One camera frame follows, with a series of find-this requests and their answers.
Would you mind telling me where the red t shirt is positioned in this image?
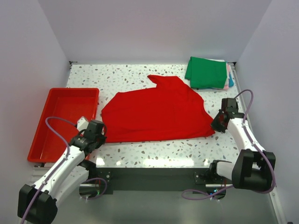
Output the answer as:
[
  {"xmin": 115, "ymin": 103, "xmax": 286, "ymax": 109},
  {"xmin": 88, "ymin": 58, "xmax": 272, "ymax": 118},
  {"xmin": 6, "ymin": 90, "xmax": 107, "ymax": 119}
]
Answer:
[{"xmin": 101, "ymin": 75, "xmax": 215, "ymax": 143}]

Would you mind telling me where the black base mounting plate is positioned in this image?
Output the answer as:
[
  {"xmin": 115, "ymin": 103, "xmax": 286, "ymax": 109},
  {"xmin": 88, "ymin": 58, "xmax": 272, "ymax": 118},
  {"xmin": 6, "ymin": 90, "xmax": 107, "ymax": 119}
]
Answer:
[{"xmin": 78, "ymin": 167, "xmax": 227, "ymax": 200}]

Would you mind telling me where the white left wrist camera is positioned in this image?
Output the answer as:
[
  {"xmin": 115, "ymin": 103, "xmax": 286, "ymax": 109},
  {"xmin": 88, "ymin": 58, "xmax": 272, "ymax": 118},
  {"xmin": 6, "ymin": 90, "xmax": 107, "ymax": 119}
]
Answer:
[{"xmin": 77, "ymin": 116, "xmax": 89, "ymax": 131}]

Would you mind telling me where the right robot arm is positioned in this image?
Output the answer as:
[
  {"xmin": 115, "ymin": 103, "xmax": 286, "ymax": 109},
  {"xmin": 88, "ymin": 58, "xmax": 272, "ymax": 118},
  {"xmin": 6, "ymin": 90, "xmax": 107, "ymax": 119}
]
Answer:
[{"xmin": 207, "ymin": 98, "xmax": 276, "ymax": 193}]

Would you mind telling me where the teal folded t shirt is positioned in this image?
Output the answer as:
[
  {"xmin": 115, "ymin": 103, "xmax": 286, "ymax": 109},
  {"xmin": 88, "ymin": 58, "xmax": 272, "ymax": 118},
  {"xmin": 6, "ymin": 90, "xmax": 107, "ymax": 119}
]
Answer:
[{"xmin": 228, "ymin": 72, "xmax": 234, "ymax": 88}]

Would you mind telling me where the green folded t shirt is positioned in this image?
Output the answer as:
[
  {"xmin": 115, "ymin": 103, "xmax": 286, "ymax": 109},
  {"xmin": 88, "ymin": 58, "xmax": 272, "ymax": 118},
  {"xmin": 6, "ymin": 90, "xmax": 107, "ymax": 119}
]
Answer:
[{"xmin": 185, "ymin": 56, "xmax": 227, "ymax": 89}]

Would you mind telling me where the pink folded t shirt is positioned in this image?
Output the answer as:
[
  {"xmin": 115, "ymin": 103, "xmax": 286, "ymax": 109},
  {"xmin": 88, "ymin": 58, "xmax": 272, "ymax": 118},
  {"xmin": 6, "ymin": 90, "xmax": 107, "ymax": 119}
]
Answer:
[{"xmin": 223, "ymin": 63, "xmax": 231, "ymax": 90}]

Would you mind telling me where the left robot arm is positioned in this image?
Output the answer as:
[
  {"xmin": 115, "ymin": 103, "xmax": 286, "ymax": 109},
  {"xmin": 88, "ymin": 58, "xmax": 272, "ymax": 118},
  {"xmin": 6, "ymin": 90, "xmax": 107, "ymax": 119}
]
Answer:
[{"xmin": 17, "ymin": 117, "xmax": 108, "ymax": 224}]

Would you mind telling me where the red plastic tray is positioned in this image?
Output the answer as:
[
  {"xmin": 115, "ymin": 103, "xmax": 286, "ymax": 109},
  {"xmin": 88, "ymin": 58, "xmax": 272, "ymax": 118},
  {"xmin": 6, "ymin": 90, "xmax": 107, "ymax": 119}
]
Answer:
[{"xmin": 27, "ymin": 88, "xmax": 100, "ymax": 163}]

